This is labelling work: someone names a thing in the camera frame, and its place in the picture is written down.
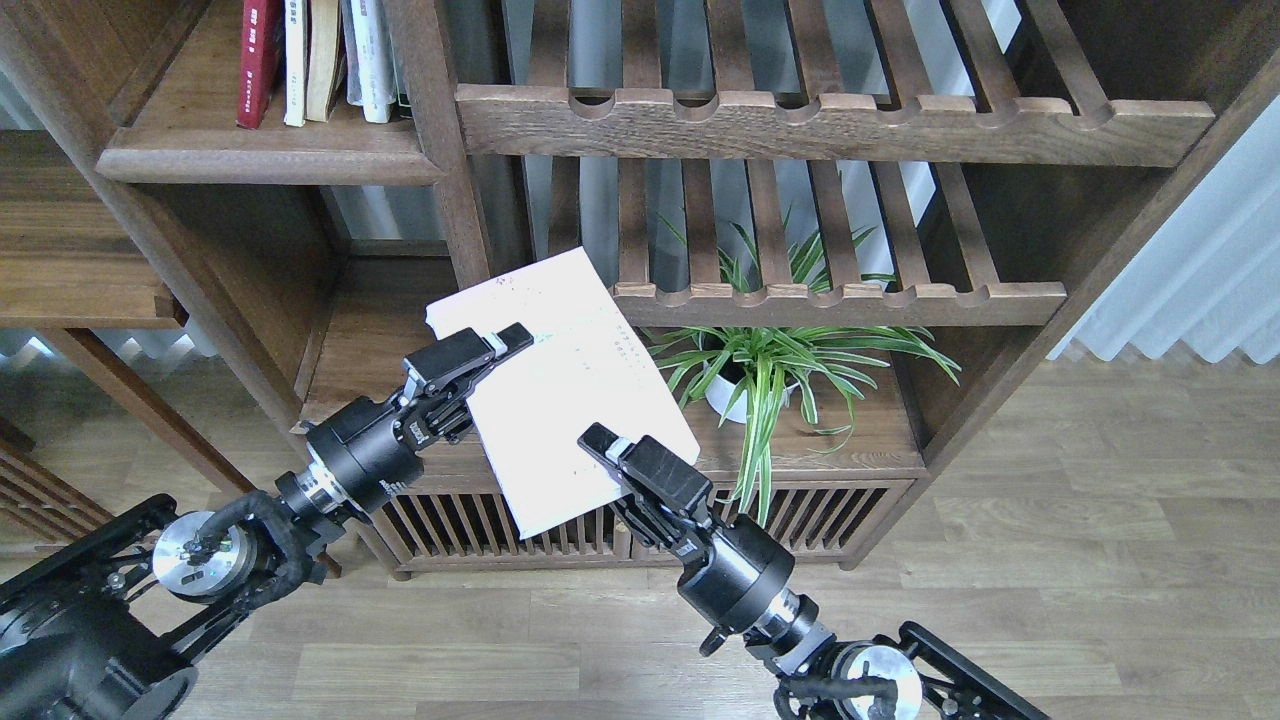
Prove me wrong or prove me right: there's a white upright book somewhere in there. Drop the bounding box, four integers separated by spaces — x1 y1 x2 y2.
340 1 397 124

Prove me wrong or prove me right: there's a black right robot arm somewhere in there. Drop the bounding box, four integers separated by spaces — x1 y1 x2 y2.
579 424 1043 719

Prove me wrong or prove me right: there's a tan upright book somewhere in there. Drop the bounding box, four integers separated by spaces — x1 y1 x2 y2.
303 1 347 122

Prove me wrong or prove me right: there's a white lavender paperback book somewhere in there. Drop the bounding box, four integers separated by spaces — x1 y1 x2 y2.
425 249 700 539

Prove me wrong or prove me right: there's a dark wooden bookshelf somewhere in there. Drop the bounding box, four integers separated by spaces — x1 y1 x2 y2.
3 1 1277 569

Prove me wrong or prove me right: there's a yellow green paperback book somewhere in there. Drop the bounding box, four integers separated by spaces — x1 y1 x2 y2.
283 0 310 127

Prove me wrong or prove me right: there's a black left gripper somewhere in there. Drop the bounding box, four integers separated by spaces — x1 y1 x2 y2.
303 323 535 516

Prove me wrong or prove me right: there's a white plant pot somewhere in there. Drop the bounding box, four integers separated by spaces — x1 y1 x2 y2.
704 359 755 424

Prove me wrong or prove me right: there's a red paperback book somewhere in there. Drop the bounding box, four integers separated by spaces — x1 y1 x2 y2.
236 1 285 129

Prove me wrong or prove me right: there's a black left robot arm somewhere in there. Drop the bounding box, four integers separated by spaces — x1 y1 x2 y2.
1 323 534 719

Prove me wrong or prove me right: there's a dark green upright book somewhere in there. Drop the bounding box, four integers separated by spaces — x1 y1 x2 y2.
388 38 413 118

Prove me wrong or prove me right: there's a white curtain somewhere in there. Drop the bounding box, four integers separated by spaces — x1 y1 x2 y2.
1050 102 1279 364

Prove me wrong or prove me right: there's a green spider plant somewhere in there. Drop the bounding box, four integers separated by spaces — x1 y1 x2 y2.
640 205 961 530

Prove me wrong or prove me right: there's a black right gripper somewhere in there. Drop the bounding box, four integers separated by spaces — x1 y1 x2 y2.
579 423 797 635

